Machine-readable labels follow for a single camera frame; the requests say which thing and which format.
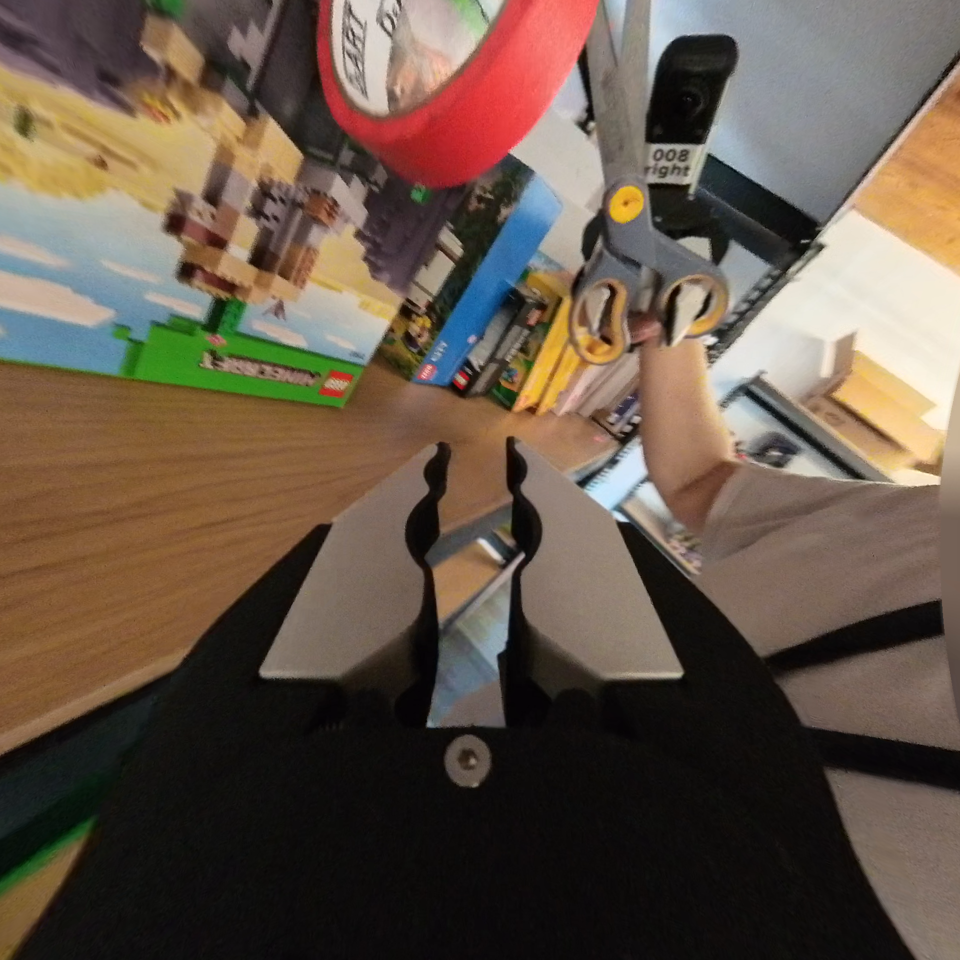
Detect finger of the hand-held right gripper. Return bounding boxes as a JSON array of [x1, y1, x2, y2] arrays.
[[583, 285, 627, 344], [667, 281, 711, 348]]

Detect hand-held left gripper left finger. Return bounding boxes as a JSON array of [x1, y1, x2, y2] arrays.
[[258, 441, 453, 721]]

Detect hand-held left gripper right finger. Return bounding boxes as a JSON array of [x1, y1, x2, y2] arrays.
[[501, 437, 686, 696]]

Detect grey and yellow scissors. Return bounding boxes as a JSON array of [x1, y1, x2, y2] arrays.
[[567, 0, 731, 367]]

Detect red tape roll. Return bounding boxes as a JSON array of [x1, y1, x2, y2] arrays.
[[315, 0, 601, 189]]

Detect person's right forearm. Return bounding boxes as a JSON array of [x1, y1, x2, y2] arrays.
[[637, 341, 741, 537]]

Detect yellow and white toy box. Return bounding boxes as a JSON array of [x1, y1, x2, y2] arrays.
[[555, 352, 642, 423]]

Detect black toy box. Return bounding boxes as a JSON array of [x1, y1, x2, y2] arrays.
[[450, 288, 545, 399]]

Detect black metal shelf rack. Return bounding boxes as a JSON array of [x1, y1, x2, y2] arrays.
[[0, 142, 826, 864]]

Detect white shelf board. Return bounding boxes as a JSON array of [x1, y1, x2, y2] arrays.
[[716, 0, 960, 226]]

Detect stack of cardboard boxes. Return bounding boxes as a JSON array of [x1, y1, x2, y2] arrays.
[[806, 333, 946, 475]]

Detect person's white shirt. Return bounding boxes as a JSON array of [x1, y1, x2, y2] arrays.
[[697, 461, 960, 960]]

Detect wooden shelf board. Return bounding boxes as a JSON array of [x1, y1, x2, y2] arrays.
[[851, 71, 960, 279]]

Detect black lanyard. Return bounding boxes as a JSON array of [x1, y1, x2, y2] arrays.
[[761, 600, 960, 792]]

